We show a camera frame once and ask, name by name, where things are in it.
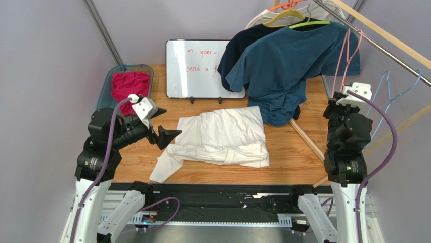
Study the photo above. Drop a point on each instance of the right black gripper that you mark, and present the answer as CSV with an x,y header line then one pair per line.
x,y
335,110

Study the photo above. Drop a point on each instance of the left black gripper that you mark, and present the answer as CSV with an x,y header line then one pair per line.
x,y
165,136

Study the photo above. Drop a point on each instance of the white floral print t-shirt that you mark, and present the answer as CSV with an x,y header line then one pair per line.
x,y
232,136

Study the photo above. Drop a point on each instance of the pink wire hanger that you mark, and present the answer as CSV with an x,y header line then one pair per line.
x,y
345,51

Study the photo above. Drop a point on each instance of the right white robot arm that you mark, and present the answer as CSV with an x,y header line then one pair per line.
x,y
348,133

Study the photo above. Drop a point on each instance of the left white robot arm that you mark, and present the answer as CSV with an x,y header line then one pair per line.
x,y
95,170

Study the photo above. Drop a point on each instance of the teal blue hanging t-shirt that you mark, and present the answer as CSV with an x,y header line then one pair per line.
x,y
322,51

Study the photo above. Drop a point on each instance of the green plastic hanger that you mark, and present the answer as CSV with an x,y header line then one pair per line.
x,y
308,23

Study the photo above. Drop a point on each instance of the beige hanging t-shirt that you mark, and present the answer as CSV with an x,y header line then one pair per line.
x,y
312,10

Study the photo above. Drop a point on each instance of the yellow plastic hanger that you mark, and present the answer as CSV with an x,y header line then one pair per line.
x,y
287,13

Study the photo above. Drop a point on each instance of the navy hanging t-shirt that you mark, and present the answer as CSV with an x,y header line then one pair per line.
x,y
235,54

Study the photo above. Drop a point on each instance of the orange plastic hanger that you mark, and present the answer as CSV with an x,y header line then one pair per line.
x,y
278,4

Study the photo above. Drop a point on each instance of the magenta crumpled cloth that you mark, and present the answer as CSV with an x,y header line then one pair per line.
x,y
124,84

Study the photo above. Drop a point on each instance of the translucent teal plastic basket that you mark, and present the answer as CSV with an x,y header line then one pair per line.
x,y
105,98

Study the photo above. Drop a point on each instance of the white whiteboard with red writing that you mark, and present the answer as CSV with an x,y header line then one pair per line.
x,y
191,70

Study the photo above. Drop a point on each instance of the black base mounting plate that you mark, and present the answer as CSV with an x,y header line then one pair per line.
x,y
221,202

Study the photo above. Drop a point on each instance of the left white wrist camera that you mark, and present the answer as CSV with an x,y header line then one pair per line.
x,y
144,108

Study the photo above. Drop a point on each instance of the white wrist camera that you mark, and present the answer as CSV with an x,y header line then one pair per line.
x,y
144,108
355,94

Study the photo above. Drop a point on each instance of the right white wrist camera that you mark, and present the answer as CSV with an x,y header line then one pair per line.
x,y
355,94

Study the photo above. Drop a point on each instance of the wooden rack frame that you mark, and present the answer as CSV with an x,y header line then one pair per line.
x,y
404,125

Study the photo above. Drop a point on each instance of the aluminium rail frame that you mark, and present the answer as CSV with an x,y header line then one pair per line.
x,y
297,223

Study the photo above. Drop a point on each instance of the metal clothes rail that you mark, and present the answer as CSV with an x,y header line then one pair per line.
x,y
385,35

